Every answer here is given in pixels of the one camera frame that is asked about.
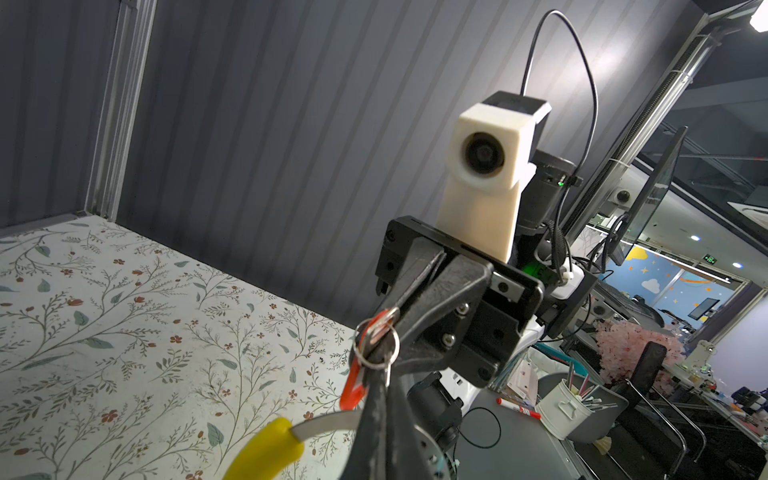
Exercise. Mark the computer monitor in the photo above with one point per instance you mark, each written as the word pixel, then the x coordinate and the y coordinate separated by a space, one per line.
pixel 626 230

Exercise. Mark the black office chair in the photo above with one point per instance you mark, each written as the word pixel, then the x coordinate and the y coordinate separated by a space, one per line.
pixel 662 437

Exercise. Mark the white pen cup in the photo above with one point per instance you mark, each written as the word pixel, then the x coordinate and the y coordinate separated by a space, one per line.
pixel 561 411

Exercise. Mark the key with red tag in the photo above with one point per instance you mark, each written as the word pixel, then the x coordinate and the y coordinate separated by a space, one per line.
pixel 369 335

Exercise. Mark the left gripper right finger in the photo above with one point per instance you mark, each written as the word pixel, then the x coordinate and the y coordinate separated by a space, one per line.
pixel 404 455

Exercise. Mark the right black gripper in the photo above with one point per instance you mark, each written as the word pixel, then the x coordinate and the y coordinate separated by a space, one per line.
pixel 452 306

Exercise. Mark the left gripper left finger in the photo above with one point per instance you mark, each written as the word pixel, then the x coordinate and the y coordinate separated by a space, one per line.
pixel 367 459

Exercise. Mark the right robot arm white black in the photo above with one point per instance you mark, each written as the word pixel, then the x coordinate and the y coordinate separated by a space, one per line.
pixel 540 251

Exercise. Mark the red white marker pen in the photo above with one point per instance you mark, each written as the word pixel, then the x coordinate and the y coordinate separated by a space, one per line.
pixel 518 408

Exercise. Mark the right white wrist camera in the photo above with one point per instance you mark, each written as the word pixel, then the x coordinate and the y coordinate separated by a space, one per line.
pixel 488 165

